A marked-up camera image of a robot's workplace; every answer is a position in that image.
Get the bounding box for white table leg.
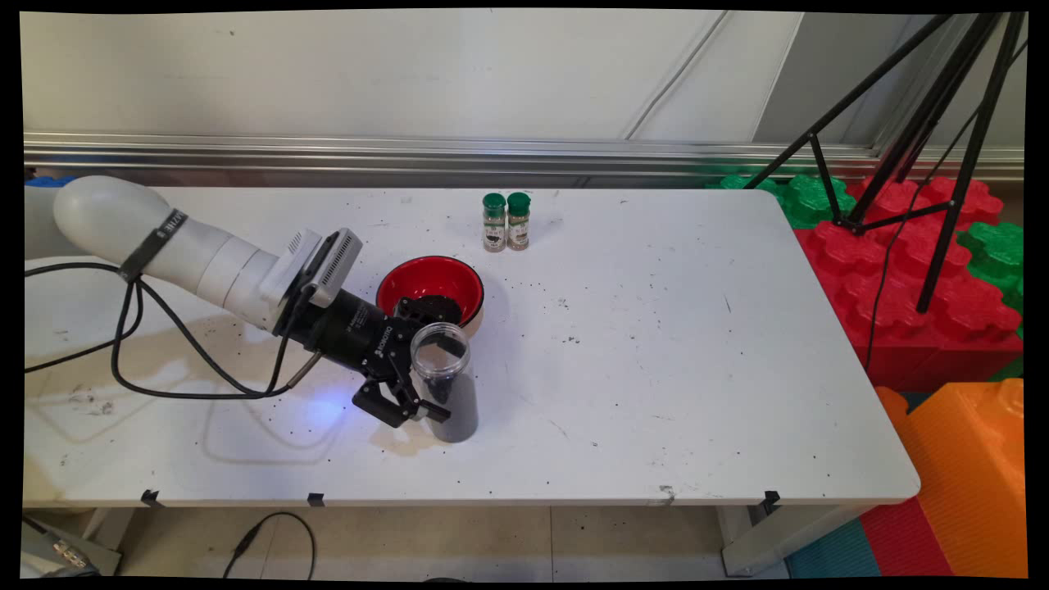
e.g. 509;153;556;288
82;508;136;550
721;501;870;577

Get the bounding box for orange foam block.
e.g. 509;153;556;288
875;379;1028;579

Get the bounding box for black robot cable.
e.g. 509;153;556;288
25;261;325;394
25;234;341;401

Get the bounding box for red floor mat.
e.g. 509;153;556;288
859;496;956;579

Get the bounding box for green-capped spice bottle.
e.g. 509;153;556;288
506;192;532;252
482;193;507;253

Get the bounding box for black floor cable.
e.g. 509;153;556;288
223;512;316;580

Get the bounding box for teal floor mat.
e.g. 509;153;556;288
785;518;882;579

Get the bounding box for grey metal device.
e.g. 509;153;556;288
22;516;122;579

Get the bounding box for black tripod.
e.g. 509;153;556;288
742;12;1027;314

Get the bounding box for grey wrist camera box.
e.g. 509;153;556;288
261;227;364;311

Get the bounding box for red bowl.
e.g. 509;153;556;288
375;256;486;329

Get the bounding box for clear plastic jar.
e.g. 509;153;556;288
408;322;480;443

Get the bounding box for black seeds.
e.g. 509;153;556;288
426;373;479;443

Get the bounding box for white wall cable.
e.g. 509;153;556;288
620;11;730;140

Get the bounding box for thin black tripod cable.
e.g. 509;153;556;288
865;41;1027;371

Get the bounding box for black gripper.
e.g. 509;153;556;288
283;288;460;429

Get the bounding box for black arm strap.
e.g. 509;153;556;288
119;211;189;284

